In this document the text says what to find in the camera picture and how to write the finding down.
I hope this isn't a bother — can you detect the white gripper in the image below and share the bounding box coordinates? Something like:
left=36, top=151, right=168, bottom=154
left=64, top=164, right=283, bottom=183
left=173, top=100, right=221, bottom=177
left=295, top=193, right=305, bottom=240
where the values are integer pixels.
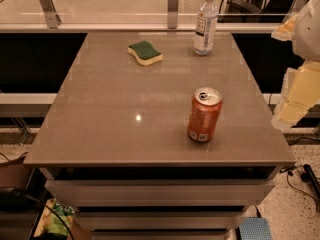
left=271, top=0, right=320, bottom=130

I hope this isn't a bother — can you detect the clear plastic water bottle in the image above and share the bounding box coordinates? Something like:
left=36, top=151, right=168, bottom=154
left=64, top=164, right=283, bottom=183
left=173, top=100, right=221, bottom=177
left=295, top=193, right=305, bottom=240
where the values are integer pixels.
left=194, top=0, right=218, bottom=56

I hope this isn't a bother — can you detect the orange soda can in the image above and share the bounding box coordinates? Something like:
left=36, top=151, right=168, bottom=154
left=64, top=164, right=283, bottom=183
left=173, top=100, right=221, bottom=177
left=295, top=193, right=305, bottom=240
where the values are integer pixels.
left=187, top=87, right=222, bottom=142

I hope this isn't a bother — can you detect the green and yellow sponge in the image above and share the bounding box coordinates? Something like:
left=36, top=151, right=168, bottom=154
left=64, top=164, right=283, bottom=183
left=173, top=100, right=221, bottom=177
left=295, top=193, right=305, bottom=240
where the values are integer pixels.
left=128, top=41, right=163, bottom=66

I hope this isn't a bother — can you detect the grey drawer cabinet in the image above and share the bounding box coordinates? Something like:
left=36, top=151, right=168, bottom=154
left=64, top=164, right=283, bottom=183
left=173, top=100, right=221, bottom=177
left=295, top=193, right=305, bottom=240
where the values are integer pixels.
left=26, top=32, right=294, bottom=239

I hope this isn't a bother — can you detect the blue perforated box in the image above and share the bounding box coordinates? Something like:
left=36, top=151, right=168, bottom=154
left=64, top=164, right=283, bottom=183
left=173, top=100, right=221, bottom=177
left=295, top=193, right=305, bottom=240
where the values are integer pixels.
left=238, top=217, right=272, bottom=240

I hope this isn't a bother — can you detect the green snack bag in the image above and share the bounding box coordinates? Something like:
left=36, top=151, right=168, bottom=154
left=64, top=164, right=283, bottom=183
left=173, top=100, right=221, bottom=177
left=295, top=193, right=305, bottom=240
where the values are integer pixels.
left=33, top=198, right=74, bottom=240

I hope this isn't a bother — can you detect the black power adapter with cable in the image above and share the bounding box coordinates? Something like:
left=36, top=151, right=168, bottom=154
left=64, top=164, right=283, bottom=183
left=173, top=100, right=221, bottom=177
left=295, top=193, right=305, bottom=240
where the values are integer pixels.
left=280, top=164, right=320, bottom=213

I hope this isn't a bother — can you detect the middle metal railing bracket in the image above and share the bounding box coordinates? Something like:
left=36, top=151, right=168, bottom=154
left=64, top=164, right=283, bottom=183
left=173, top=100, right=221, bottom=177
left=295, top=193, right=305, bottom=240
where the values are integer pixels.
left=167, top=0, right=179, bottom=29

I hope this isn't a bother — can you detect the left metal railing bracket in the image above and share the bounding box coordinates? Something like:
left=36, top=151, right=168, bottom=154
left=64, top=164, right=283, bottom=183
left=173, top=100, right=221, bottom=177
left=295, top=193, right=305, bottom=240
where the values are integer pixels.
left=39, top=0, right=61, bottom=29

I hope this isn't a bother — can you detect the black cable lower left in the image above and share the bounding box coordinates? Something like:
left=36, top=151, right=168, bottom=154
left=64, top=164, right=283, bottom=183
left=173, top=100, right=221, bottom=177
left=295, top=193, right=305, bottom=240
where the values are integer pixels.
left=0, top=187, right=75, bottom=240

